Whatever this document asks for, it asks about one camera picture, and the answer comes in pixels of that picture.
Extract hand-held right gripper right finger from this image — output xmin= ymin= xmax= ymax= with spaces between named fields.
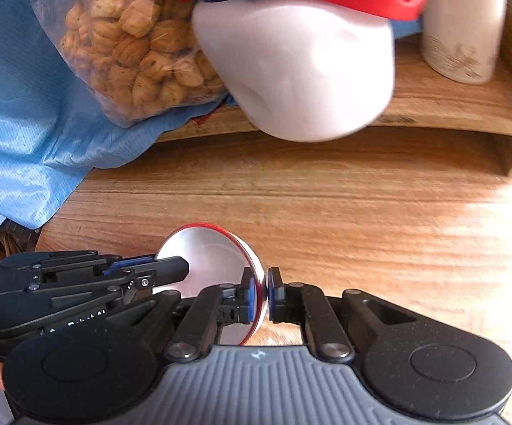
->
xmin=267 ymin=266 xmax=420 ymax=361

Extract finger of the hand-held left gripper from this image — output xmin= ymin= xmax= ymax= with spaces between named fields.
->
xmin=102 ymin=254 xmax=157 ymax=276
xmin=125 ymin=256 xmax=190 ymax=297

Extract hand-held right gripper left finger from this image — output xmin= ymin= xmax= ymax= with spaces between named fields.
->
xmin=105 ymin=267 xmax=257 ymax=362

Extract white bowl with red rim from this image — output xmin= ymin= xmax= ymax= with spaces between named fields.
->
xmin=153 ymin=223 xmax=266 ymax=347

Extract blue cloth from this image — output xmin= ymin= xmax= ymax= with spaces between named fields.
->
xmin=0 ymin=0 xmax=239 ymax=240

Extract clear bag of biscuits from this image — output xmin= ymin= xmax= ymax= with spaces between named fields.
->
xmin=21 ymin=0 xmax=230 ymax=129

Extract white plastic jug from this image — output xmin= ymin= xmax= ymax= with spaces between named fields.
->
xmin=158 ymin=0 xmax=429 ymax=143

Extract wooden desk shelf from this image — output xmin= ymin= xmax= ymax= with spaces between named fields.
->
xmin=154 ymin=0 xmax=512 ymax=178

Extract white ceramic jar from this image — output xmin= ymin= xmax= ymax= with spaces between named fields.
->
xmin=417 ymin=0 xmax=509 ymax=85

